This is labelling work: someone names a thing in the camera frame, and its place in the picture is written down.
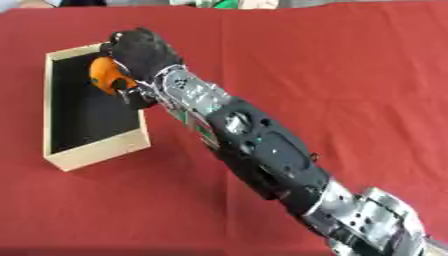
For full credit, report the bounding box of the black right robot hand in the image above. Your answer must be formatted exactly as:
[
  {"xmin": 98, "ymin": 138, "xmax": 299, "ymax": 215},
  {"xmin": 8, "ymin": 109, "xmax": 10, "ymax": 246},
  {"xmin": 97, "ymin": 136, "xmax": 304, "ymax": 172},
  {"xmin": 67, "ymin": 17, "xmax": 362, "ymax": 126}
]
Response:
[{"xmin": 98, "ymin": 27, "xmax": 186, "ymax": 110}]

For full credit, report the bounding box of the orange toy fruit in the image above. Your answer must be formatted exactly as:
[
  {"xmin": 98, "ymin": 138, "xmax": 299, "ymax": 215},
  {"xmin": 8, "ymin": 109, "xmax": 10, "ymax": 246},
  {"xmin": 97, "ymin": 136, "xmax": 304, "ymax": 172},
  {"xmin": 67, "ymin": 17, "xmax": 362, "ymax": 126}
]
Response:
[{"xmin": 87, "ymin": 56, "xmax": 140, "ymax": 96}]

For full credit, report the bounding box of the tan cardboard box black inside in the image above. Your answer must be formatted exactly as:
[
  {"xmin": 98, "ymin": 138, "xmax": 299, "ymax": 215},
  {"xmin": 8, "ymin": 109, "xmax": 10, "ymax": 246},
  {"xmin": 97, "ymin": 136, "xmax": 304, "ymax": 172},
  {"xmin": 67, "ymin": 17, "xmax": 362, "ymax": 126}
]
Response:
[{"xmin": 42, "ymin": 42, "xmax": 153, "ymax": 173}]

